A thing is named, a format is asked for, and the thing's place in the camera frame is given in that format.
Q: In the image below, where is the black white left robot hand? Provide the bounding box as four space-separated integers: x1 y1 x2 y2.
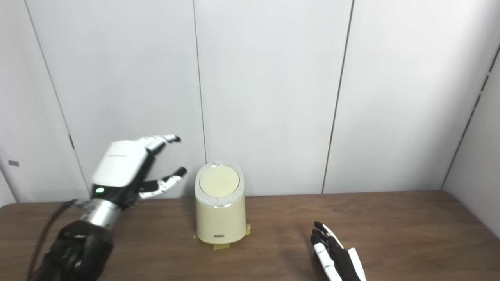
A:
91 135 188 211

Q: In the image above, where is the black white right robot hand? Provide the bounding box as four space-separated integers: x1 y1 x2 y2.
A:
311 221 367 281

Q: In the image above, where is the cream round bin lid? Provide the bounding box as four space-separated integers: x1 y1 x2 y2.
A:
199 165 240 198

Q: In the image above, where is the cream-colored round bin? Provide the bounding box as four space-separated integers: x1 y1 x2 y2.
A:
195 162 247 244

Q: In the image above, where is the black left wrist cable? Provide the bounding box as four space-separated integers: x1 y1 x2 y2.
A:
25 199 79 281

